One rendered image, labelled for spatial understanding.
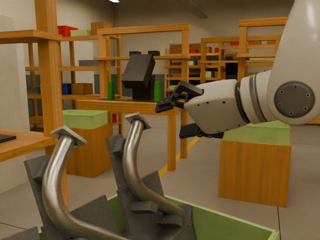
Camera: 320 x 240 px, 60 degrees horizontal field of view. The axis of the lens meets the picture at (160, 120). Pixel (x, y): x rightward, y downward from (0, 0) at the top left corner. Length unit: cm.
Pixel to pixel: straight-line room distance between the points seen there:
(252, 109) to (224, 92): 6
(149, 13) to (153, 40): 109
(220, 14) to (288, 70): 1079
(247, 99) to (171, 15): 1117
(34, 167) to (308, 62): 45
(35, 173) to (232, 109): 36
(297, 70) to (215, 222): 46
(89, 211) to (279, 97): 41
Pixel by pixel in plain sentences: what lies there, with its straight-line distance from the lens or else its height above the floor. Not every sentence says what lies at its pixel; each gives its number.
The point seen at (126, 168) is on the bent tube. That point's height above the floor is 110.
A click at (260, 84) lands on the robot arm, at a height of 128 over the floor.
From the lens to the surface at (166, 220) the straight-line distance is 70.
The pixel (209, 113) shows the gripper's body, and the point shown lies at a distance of 51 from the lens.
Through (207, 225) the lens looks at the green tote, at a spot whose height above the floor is 92.
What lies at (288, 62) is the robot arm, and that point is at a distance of 38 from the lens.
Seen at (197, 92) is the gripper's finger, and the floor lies 126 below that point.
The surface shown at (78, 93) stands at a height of 88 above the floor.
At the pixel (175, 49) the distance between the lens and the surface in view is 1134.
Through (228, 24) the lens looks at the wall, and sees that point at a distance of 1104.
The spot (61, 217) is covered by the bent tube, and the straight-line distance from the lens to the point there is 50.
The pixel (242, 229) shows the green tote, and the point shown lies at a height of 94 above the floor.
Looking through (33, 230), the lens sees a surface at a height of 103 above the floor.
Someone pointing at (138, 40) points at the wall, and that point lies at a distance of 1200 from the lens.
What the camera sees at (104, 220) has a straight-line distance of 62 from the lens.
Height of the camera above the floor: 129
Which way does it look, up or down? 10 degrees down
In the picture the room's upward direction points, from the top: straight up
